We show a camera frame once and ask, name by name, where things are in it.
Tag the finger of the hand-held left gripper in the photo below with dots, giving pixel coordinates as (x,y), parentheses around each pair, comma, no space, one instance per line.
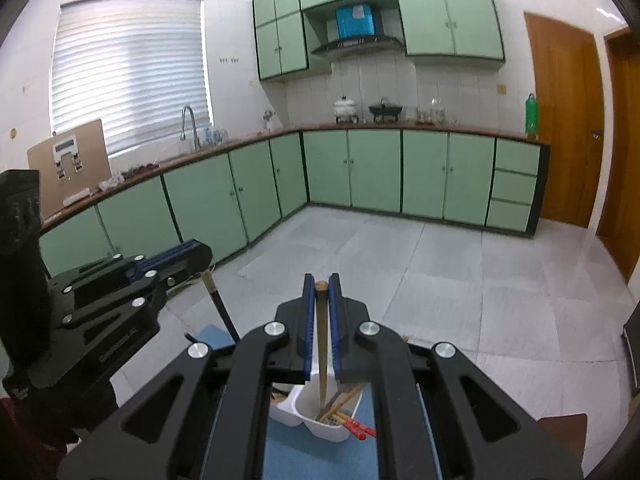
(160,255)
(185,265)

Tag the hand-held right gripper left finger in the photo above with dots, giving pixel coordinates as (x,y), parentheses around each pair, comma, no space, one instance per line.
(310,332)

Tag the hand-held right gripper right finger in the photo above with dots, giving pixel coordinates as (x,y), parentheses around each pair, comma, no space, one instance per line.
(336,332)

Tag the plain wooden chopstick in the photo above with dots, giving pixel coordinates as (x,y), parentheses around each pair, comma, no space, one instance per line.
(322,360)

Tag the black chopstick gold band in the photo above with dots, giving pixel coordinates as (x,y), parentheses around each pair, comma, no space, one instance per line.
(222,310)

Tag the wooden chopstick red striped end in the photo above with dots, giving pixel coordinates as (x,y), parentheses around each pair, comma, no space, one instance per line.
(334,406)

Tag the white two-compartment utensil holder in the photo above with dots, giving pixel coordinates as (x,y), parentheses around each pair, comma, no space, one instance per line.
(300,412)

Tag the blue tablecloth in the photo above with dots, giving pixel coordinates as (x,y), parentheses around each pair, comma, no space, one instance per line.
(310,460)

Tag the chrome kitchen faucet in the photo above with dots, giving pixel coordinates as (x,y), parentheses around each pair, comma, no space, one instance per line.
(187,125)

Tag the small metal kettle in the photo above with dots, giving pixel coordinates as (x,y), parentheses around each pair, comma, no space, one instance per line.
(269,121)

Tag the green kitchen base cabinets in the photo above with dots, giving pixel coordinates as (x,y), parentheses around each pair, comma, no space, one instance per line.
(375,170)

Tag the white window blinds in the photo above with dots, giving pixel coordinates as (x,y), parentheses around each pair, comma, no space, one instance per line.
(130,70)

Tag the white cooking pot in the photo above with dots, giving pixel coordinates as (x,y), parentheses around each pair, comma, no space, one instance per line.
(345,109)

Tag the black wok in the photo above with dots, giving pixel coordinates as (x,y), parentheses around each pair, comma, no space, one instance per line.
(385,109)

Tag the brown chair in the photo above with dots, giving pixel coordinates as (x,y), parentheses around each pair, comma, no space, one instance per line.
(565,435)

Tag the black range hood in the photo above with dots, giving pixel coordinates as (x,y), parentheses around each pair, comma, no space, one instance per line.
(357,46)

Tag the green plastic bottle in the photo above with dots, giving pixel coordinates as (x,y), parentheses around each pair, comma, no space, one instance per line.
(531,115)

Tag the blue box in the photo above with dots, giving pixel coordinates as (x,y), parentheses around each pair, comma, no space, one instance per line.
(356,21)

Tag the wooden door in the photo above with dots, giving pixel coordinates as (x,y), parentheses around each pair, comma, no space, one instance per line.
(562,125)
(622,155)

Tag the brown board with white bracket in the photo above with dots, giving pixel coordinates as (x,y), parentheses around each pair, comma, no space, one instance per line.
(47,175)

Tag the green kitchen wall cabinets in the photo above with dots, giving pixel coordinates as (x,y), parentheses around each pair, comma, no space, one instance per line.
(440,15)

